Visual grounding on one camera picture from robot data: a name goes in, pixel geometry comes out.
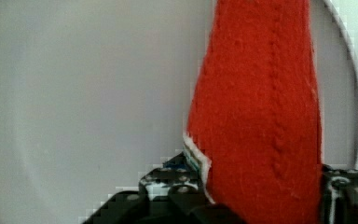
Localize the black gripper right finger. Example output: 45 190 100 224
320 165 358 224

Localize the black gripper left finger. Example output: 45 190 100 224
82 154 246 224

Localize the red plush ketchup bottle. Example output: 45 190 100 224
184 0 322 224

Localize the grey round plate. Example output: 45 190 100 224
0 0 358 224

